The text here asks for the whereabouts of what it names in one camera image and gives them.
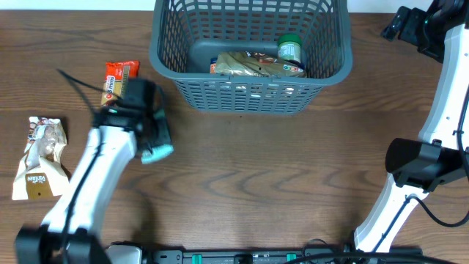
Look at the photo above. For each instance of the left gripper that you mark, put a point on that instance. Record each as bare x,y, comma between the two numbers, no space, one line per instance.
142,147

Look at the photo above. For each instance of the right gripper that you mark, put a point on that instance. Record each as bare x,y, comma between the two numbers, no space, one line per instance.
397,23

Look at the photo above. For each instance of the orange spaghetti packet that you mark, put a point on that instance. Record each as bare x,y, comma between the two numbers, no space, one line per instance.
116,80

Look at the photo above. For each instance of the teal snack wrapper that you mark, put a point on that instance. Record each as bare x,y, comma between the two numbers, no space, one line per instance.
157,144

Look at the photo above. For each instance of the multicolour carton pack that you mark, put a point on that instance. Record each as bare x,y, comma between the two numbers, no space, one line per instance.
213,63

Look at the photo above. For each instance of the green lid jar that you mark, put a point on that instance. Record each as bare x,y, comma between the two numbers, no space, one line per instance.
289,48

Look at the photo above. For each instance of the white brown snack bag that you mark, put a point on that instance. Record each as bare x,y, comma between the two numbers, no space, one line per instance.
40,173

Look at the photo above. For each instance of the gold coffee bag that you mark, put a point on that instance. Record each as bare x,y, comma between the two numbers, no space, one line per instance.
254,64

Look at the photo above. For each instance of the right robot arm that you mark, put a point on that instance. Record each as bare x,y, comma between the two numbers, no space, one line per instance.
440,153

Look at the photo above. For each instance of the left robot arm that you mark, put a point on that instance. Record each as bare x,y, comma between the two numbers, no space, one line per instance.
70,231

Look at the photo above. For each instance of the grey plastic basket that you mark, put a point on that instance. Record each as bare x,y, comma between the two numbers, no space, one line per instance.
188,34

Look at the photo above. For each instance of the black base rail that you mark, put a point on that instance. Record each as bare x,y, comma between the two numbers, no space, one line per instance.
286,256

